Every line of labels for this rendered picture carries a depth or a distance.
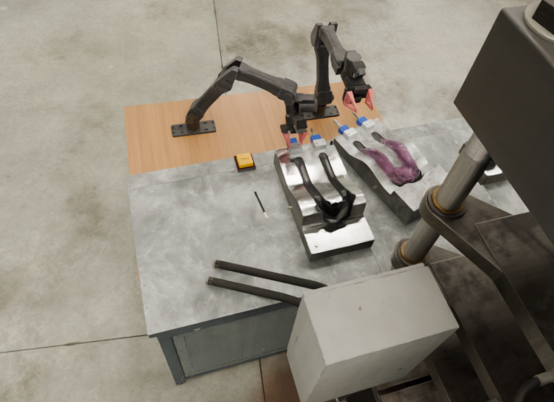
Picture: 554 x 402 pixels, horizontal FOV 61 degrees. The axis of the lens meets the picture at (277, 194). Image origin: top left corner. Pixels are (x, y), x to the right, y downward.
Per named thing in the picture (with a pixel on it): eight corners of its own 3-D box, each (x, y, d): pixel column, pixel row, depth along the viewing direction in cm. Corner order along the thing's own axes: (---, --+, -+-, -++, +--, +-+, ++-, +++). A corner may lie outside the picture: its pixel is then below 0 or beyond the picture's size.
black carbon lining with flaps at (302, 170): (292, 161, 199) (293, 146, 191) (327, 154, 202) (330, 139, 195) (318, 229, 180) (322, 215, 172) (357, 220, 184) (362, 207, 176)
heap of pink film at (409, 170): (356, 151, 206) (359, 139, 200) (386, 137, 212) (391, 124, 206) (395, 193, 194) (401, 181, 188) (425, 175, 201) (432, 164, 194)
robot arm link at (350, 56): (368, 60, 174) (358, 39, 180) (346, 63, 172) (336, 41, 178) (361, 84, 183) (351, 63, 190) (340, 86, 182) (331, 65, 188)
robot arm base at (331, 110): (343, 104, 220) (338, 93, 224) (302, 109, 216) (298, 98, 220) (340, 115, 227) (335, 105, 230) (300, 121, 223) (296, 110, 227)
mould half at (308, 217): (273, 162, 206) (275, 142, 195) (328, 152, 212) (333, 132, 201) (309, 261, 179) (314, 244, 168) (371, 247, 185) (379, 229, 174)
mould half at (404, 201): (331, 146, 215) (335, 129, 206) (374, 125, 224) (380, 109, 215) (405, 226, 192) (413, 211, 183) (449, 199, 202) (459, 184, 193)
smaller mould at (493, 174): (457, 151, 218) (464, 142, 213) (485, 147, 222) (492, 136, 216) (480, 185, 207) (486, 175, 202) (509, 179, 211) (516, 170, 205)
